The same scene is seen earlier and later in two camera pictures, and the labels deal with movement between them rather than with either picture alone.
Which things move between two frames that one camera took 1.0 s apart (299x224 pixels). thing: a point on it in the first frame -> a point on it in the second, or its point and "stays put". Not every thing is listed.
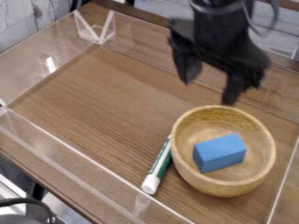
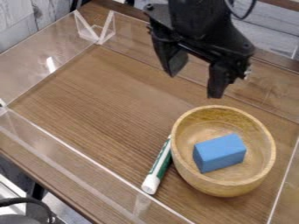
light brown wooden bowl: (206, 123) stays put
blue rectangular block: (218, 152) stays put
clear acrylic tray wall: (81, 186) stays put
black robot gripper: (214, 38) -> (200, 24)
